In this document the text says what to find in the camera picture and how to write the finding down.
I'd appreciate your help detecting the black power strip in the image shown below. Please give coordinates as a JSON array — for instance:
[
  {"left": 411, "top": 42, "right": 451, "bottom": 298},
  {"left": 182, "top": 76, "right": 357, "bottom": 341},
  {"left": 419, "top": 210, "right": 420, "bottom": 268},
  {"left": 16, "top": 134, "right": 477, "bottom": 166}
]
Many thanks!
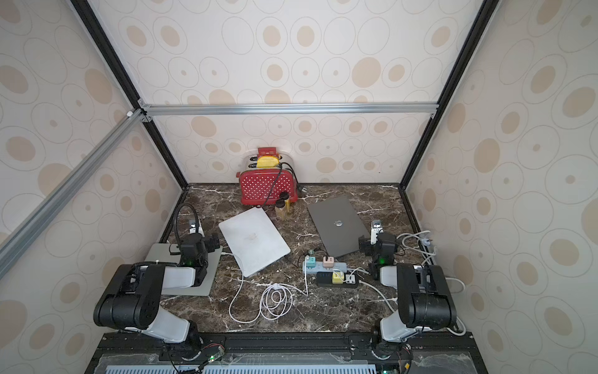
[{"left": 316, "top": 272, "right": 358, "bottom": 289}]

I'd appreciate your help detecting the white cable bundle right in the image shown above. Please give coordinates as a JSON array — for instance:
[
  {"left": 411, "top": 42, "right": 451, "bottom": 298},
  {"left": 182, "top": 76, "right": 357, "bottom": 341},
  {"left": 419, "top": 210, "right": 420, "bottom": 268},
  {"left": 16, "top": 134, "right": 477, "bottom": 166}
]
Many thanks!
[{"left": 396, "top": 230, "right": 467, "bottom": 337}]

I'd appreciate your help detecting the silver laptop left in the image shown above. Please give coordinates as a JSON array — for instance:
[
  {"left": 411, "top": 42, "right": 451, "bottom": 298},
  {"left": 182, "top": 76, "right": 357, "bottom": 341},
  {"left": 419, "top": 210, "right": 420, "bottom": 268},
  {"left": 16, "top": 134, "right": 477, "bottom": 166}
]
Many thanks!
[{"left": 145, "top": 243, "right": 222, "bottom": 297}]

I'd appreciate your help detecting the mint green charger adapter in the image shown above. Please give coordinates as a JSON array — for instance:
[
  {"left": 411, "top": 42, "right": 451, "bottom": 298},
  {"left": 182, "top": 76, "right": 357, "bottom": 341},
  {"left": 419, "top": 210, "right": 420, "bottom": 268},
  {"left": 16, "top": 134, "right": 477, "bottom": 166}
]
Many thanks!
[{"left": 305, "top": 256, "right": 317, "bottom": 268}]

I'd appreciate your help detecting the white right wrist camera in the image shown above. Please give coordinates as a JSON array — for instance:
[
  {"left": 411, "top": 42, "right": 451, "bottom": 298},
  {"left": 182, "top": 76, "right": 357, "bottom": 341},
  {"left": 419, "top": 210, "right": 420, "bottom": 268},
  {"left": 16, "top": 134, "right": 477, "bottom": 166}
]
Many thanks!
[{"left": 370, "top": 220, "right": 383, "bottom": 246}]

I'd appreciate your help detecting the yellow charger adapter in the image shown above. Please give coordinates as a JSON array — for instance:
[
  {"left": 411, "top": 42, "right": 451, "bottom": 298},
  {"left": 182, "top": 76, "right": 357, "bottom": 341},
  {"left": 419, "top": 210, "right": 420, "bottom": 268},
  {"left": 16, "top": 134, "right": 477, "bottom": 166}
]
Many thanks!
[{"left": 332, "top": 271, "right": 345, "bottom": 285}]

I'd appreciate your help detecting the white laptop centre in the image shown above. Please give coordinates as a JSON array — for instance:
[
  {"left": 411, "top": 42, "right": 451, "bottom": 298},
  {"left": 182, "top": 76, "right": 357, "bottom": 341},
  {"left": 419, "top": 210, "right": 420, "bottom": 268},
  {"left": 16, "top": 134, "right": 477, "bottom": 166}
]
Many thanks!
[{"left": 219, "top": 207, "right": 291, "bottom": 277}]

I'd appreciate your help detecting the red polka dot toaster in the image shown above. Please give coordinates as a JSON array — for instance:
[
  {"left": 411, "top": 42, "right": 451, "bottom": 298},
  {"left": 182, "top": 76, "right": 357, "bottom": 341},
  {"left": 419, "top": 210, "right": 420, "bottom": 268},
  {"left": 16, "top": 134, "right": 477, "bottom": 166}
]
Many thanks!
[{"left": 236, "top": 146, "right": 300, "bottom": 206}]

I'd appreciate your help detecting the white charging cable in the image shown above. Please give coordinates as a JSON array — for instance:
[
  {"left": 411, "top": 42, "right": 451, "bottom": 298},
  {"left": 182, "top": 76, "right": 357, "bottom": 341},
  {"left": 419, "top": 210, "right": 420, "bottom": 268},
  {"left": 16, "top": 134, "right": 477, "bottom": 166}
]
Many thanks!
[{"left": 227, "top": 263, "right": 310, "bottom": 324}]

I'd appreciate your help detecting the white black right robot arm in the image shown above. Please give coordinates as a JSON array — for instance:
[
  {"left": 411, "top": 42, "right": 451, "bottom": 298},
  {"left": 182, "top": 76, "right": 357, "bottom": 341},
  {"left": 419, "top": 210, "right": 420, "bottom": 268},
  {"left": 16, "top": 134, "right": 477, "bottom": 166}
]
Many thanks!
[{"left": 358, "top": 220, "right": 467, "bottom": 343}]

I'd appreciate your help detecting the pink charger adapter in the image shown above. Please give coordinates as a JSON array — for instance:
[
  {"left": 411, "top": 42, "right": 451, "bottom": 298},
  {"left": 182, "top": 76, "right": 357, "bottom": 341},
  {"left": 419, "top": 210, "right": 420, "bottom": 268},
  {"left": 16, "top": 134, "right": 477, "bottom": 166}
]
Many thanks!
[{"left": 322, "top": 257, "right": 335, "bottom": 268}]

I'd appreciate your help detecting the small brown spice jar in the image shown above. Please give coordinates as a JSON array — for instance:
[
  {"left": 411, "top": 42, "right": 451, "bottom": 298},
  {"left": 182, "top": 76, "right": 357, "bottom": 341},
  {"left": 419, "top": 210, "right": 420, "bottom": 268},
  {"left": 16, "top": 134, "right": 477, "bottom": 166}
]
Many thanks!
[{"left": 275, "top": 191, "right": 291, "bottom": 220}]

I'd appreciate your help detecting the silver aluminium horizontal bar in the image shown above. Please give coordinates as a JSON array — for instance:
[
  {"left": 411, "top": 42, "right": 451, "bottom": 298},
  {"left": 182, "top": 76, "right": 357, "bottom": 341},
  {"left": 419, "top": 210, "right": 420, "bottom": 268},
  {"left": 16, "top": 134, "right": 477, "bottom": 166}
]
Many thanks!
[{"left": 143, "top": 102, "right": 438, "bottom": 116}]

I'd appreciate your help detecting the silver aluminium diagonal bar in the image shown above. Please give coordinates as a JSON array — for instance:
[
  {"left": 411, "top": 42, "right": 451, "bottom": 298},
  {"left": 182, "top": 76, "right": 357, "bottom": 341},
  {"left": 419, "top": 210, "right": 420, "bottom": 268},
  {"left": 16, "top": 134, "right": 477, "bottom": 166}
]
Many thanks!
[{"left": 1, "top": 108, "right": 143, "bottom": 277}]

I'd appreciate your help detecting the light blue power strip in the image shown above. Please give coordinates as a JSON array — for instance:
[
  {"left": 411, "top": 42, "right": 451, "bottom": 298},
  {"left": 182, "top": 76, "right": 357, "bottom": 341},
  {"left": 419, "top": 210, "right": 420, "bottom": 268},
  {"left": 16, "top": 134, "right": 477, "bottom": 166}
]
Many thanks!
[{"left": 305, "top": 261, "right": 347, "bottom": 274}]

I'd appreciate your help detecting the dark grey laptop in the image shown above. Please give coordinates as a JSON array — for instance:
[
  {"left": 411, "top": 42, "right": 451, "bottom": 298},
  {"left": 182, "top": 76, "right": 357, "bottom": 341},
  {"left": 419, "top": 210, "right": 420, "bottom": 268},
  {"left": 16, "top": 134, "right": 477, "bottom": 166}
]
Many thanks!
[{"left": 308, "top": 196, "right": 369, "bottom": 258}]

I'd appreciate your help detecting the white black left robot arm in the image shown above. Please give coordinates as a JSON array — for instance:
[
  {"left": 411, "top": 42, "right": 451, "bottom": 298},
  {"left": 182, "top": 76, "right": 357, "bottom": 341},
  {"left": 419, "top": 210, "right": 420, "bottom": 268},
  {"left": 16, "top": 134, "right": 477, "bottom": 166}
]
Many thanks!
[{"left": 93, "top": 203, "right": 220, "bottom": 348}]

